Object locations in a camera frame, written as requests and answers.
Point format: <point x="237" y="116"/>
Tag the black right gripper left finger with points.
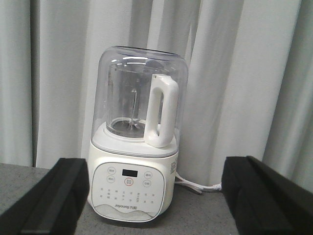
<point x="54" y="205"/>

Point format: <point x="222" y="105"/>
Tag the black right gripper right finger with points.
<point x="263" y="202"/>

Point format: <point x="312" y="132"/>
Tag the white blender with clear jar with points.
<point x="134" y="144"/>

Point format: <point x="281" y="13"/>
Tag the grey pleated curtain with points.
<point x="250" y="86"/>

